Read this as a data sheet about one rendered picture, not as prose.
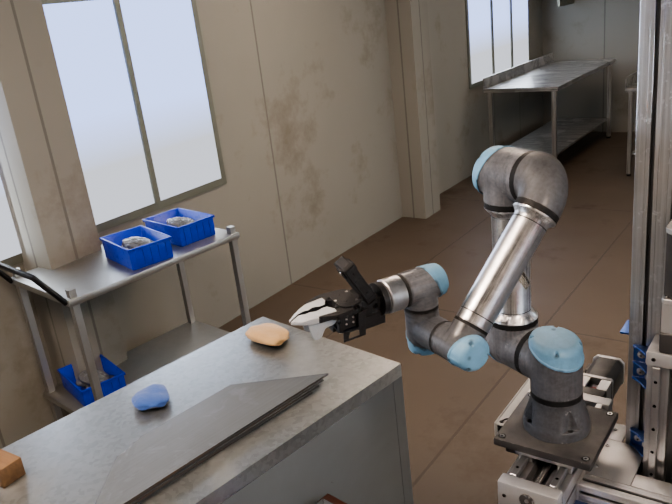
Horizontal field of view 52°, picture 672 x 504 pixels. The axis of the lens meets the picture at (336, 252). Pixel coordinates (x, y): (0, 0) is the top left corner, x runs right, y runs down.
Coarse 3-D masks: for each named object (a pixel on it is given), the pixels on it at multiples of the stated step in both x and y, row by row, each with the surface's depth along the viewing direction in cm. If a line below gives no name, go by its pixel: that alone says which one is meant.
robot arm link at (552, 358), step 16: (528, 336) 161; (544, 336) 157; (560, 336) 157; (576, 336) 157; (528, 352) 158; (544, 352) 153; (560, 352) 152; (576, 352) 152; (528, 368) 158; (544, 368) 154; (560, 368) 152; (576, 368) 153; (544, 384) 155; (560, 384) 154; (576, 384) 154; (560, 400) 155
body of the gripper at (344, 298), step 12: (372, 288) 146; (384, 288) 143; (336, 300) 140; (348, 300) 140; (360, 300) 140; (384, 300) 143; (360, 312) 140; (372, 312) 145; (384, 312) 144; (336, 324) 143; (348, 324) 141; (360, 324) 141; (372, 324) 145; (348, 336) 141; (360, 336) 142
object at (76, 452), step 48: (240, 336) 225; (144, 384) 202; (192, 384) 199; (336, 384) 190; (384, 384) 193; (48, 432) 184; (96, 432) 181; (144, 432) 178; (288, 432) 171; (48, 480) 164; (96, 480) 162; (192, 480) 158; (240, 480) 159
